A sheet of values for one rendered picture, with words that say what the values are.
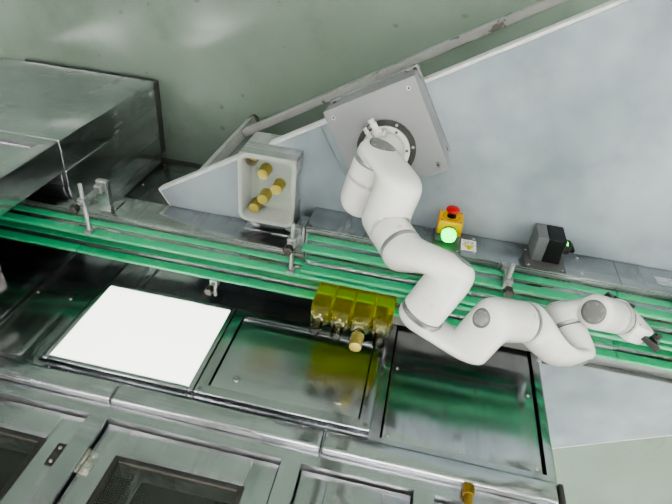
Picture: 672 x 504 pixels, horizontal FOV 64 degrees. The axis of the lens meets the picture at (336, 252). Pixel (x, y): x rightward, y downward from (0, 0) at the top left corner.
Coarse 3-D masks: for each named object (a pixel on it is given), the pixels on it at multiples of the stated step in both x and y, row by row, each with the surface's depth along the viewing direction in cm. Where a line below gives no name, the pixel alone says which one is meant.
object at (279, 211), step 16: (240, 160) 153; (272, 160) 151; (288, 160) 151; (240, 176) 156; (256, 176) 163; (272, 176) 162; (288, 176) 161; (240, 192) 159; (256, 192) 167; (288, 192) 164; (240, 208) 162; (272, 208) 168; (288, 208) 168; (272, 224) 163; (288, 224) 162
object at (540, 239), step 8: (536, 224) 154; (544, 224) 155; (536, 232) 152; (544, 232) 151; (552, 232) 151; (560, 232) 152; (536, 240) 150; (544, 240) 149; (552, 240) 148; (560, 240) 148; (536, 248) 151; (544, 248) 150; (552, 248) 150; (560, 248) 149; (536, 256) 152; (544, 256) 152; (552, 256) 151; (560, 256) 151
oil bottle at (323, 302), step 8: (320, 288) 154; (328, 288) 154; (336, 288) 155; (320, 296) 151; (328, 296) 152; (312, 304) 148; (320, 304) 148; (328, 304) 149; (312, 312) 147; (320, 312) 147; (328, 312) 147; (312, 320) 148; (328, 320) 149
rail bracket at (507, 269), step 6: (498, 264) 151; (504, 264) 149; (510, 264) 149; (504, 270) 148; (510, 270) 142; (504, 276) 144; (510, 276) 143; (504, 282) 143; (510, 282) 143; (504, 288) 141; (510, 288) 140; (504, 294) 140; (510, 294) 140
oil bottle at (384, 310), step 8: (384, 296) 154; (392, 296) 154; (376, 304) 151; (384, 304) 151; (392, 304) 151; (376, 312) 148; (384, 312) 148; (392, 312) 148; (376, 320) 145; (384, 320) 145; (392, 320) 146; (376, 328) 145; (384, 328) 145
